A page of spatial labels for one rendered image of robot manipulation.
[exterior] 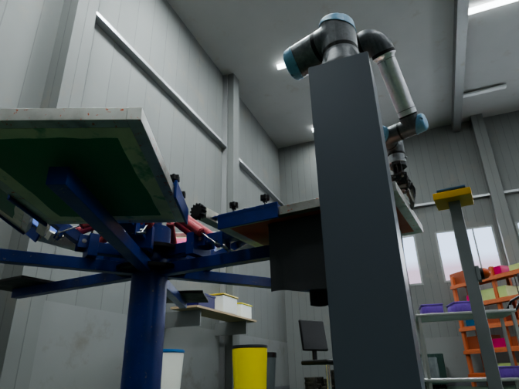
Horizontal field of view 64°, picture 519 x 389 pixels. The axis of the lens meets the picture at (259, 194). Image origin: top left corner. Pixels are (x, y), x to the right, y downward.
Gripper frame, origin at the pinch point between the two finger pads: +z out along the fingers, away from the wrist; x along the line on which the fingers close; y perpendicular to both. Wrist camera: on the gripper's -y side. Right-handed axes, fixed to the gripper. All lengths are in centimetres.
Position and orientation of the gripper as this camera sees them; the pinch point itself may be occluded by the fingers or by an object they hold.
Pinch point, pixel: (406, 208)
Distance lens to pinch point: 188.4
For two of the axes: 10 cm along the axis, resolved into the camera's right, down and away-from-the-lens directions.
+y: -4.8, -3.4, -8.1
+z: 0.2, 9.2, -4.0
